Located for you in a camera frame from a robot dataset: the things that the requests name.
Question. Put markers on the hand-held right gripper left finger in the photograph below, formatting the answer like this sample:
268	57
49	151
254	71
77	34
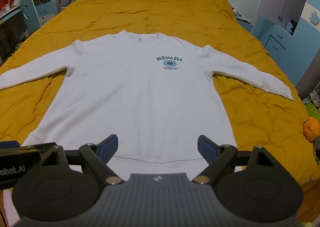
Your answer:
111	145

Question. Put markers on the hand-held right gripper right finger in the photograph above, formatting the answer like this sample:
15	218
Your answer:
207	147

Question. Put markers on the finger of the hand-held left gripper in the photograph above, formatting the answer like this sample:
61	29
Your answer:
10	144

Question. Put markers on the white printed sweatshirt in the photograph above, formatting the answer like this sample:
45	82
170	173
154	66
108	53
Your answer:
140	96

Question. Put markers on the bundle of clothes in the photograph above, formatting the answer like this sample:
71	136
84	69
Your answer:
292	26

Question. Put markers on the orange plush toy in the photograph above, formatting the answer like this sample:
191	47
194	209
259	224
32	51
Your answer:
312	129

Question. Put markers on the green toy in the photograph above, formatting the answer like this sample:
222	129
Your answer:
313	111

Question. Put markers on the light blue desk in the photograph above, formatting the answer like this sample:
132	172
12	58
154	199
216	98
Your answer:
10	16

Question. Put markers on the cluttered nightstand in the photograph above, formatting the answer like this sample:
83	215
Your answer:
243	20

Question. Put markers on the light blue chair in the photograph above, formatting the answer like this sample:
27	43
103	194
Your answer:
31	14

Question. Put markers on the mustard yellow bedspread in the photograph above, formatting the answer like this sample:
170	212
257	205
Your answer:
150	11

